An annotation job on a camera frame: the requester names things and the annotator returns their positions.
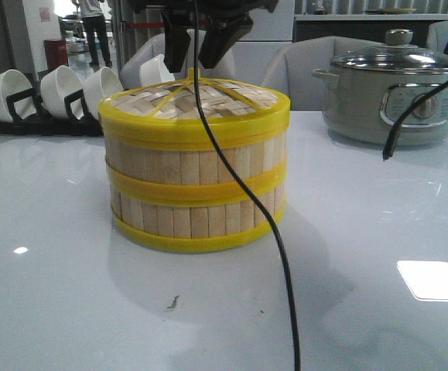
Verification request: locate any left grey upholstered chair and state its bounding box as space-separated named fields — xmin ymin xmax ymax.
xmin=119 ymin=29 xmax=237 ymax=90

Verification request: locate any person in dark trousers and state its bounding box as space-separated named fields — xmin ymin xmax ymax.
xmin=72 ymin=0 xmax=112 ymax=68

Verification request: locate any far right grey chair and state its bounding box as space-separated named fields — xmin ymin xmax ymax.
xmin=425 ymin=20 xmax=448 ymax=57

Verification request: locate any green electric cooking pot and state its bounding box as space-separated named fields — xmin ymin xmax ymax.
xmin=313 ymin=66 xmax=448 ymax=146

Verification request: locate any glass pot lid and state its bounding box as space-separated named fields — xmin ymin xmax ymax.
xmin=330 ymin=29 xmax=448 ymax=74

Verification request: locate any white ceramic bowl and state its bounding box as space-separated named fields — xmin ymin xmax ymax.
xmin=139 ymin=53 xmax=175 ymax=87
xmin=40 ymin=65 xmax=83 ymax=119
xmin=83 ymin=66 xmax=124 ymax=120
xmin=0 ymin=69 xmax=32 ymax=123

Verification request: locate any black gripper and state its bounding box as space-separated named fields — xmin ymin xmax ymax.
xmin=128 ymin=0 xmax=278 ymax=73

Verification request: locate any woven bamboo steamer lid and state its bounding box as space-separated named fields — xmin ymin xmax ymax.
xmin=98 ymin=77 xmax=290 ymax=151

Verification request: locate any bamboo steamer tier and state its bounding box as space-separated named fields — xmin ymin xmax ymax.
xmin=105 ymin=133 xmax=287 ymax=205
xmin=109 ymin=181 xmax=289 ymax=254

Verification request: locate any black bowl rack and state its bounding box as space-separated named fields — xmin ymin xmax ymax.
xmin=0 ymin=88 xmax=103 ymax=137

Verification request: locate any red waste bin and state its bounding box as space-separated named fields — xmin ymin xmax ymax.
xmin=43 ymin=39 xmax=69 ymax=72

